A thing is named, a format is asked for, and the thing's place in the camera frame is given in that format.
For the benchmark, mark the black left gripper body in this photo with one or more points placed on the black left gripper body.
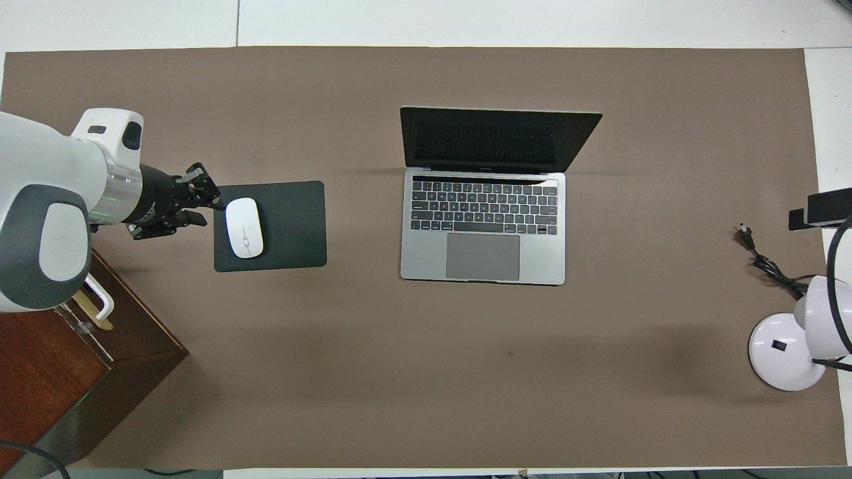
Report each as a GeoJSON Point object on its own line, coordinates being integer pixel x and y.
{"type": "Point", "coordinates": [156, 196]}

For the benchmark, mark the silver laptop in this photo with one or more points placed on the silver laptop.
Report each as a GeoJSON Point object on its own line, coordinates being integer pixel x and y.
{"type": "Point", "coordinates": [426, 266]}

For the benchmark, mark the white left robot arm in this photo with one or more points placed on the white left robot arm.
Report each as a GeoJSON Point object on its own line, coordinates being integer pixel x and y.
{"type": "Point", "coordinates": [40, 166]}

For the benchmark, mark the white computer mouse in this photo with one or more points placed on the white computer mouse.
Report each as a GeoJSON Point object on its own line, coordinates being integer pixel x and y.
{"type": "Point", "coordinates": [243, 229]}

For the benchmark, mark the black mouse pad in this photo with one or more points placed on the black mouse pad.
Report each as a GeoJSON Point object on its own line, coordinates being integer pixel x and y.
{"type": "Point", "coordinates": [293, 226]}

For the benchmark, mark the white desk lamp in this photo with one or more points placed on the white desk lamp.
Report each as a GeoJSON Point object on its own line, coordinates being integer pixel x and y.
{"type": "Point", "coordinates": [779, 352]}

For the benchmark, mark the dark wooden box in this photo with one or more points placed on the dark wooden box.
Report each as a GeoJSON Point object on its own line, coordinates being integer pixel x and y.
{"type": "Point", "coordinates": [46, 372]}

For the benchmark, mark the brown table mat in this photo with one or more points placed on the brown table mat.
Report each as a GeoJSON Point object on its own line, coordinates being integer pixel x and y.
{"type": "Point", "coordinates": [426, 366]}

